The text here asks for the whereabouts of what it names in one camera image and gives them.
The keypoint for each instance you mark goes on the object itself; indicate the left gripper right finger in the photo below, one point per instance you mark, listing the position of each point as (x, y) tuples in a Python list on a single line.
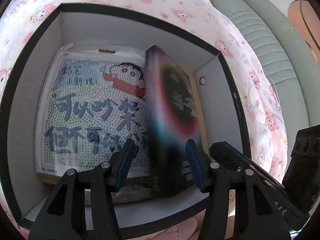
[(225, 169)]

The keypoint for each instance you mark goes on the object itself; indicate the pink cartoon bedspread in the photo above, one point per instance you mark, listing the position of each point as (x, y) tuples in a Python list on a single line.
[(21, 18)]

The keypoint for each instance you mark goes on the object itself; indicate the black screen protector box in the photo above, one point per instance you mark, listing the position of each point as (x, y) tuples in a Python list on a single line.
[(172, 120)]

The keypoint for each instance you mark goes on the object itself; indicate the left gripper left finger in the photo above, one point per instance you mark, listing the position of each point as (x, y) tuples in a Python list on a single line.
[(63, 214)]

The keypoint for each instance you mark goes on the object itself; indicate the cartoon diamond painting kit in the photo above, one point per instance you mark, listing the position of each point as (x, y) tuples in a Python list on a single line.
[(93, 100)]

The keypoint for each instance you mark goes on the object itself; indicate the grey padded headboard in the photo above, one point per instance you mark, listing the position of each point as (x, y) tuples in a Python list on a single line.
[(285, 57)]

